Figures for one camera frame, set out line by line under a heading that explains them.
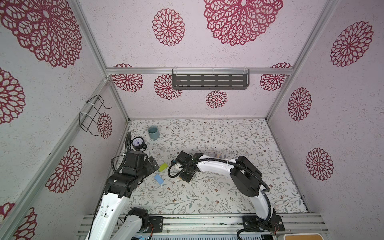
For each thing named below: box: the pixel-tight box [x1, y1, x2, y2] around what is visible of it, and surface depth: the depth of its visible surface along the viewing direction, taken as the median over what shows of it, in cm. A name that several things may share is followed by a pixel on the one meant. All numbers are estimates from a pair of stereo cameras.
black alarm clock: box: [131, 136, 148, 151], surface depth 105 cm
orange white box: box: [283, 233, 325, 240], surface depth 67 cm
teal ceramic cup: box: [148, 126, 160, 140], surface depth 108 cm
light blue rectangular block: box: [154, 174, 164, 185], surface depth 91 cm
